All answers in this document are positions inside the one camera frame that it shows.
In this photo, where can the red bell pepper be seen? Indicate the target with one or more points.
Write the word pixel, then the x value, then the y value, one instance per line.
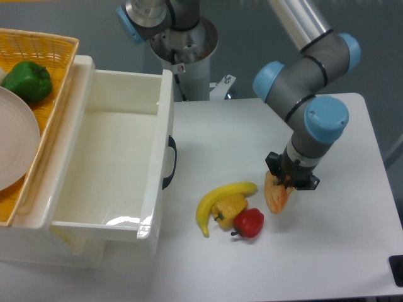
pixel 248 223

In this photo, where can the yellow bell pepper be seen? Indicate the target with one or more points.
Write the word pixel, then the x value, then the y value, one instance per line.
pixel 226 210

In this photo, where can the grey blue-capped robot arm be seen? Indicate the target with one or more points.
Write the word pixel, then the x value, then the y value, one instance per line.
pixel 291 92

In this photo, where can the yellow woven basket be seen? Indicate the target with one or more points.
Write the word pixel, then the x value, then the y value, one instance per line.
pixel 56 53

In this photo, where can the black drawer handle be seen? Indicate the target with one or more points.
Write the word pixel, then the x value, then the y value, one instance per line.
pixel 172 159

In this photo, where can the green bell pepper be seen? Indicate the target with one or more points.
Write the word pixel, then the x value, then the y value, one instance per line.
pixel 30 81

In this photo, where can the black object at table edge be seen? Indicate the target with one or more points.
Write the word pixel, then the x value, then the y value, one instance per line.
pixel 396 265

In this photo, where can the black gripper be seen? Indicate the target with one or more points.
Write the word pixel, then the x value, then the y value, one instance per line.
pixel 291 173

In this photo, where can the white open drawer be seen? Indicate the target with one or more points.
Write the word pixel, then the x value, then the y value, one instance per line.
pixel 112 190

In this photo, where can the orange triangle bread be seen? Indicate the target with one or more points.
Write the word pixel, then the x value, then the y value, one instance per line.
pixel 275 193

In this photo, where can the beige round plate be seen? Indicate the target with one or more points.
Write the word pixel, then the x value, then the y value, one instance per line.
pixel 20 137

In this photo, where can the white plastic drawer unit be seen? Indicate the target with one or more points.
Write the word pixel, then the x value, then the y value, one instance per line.
pixel 31 238

